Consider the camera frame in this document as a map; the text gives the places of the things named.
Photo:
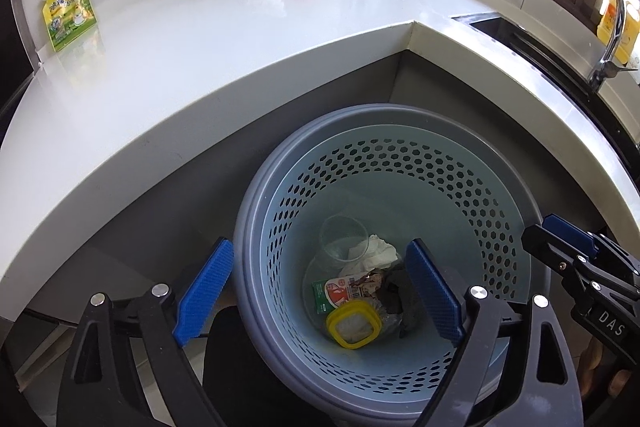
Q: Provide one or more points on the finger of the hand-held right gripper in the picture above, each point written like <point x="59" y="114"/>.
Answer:
<point x="570" y="234"/>
<point x="555" y="252"/>

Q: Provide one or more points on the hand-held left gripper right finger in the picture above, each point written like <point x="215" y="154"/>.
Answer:
<point x="435" y="292"/>

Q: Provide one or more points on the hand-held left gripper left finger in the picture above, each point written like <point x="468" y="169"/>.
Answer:
<point x="202" y="292"/>

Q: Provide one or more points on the dark bag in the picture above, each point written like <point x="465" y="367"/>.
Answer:
<point x="400" y="292"/>

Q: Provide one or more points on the red white snack wrapper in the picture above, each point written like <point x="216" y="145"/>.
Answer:
<point x="371" y="284"/>

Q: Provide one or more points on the large white paper towel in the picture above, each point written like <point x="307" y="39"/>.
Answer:
<point x="377" y="252"/>

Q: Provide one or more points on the white green red carton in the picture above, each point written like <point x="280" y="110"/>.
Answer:
<point x="340" y="294"/>

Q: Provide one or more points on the blue perforated plastic basket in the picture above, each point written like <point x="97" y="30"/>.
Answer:
<point x="450" y="187"/>

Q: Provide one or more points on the yellow rimmed plastic lid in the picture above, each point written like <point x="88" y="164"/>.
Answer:
<point x="332" y="319"/>

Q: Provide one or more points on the person's right hand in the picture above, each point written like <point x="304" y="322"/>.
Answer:
<point x="620" y="377"/>

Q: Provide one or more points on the clear plastic cup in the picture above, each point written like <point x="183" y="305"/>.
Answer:
<point x="340" y="232"/>

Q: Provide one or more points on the metal faucet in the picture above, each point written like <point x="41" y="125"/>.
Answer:
<point x="607" y="57"/>

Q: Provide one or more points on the black kitchen sink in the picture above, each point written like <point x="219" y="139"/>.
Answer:
<point x="525" y="42"/>

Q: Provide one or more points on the yellow detergent bottle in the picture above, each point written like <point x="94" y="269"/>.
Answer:
<point x="632" y="37"/>

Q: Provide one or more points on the yellow green refill pouch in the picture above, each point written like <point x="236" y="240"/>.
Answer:
<point x="67" y="9"/>

